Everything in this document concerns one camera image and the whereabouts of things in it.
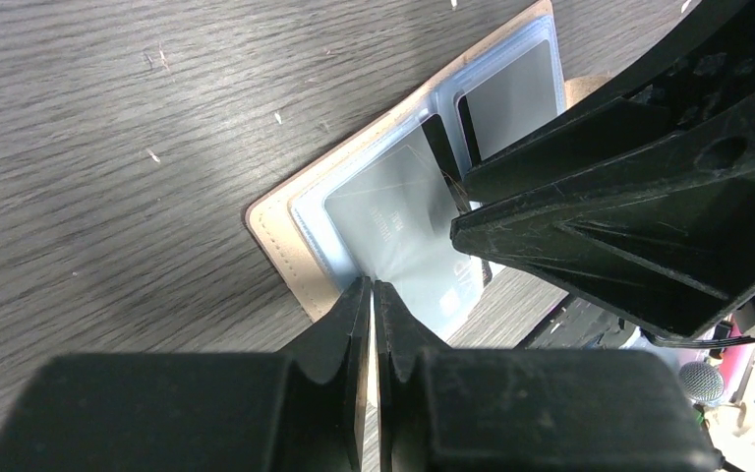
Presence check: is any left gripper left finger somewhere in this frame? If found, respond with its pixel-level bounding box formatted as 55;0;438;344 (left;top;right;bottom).
0;277;372;471

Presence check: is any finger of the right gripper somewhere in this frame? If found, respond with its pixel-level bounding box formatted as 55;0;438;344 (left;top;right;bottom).
450;1;755;338

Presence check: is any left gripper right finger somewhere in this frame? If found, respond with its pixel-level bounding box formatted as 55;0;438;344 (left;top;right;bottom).
373;281;723;471

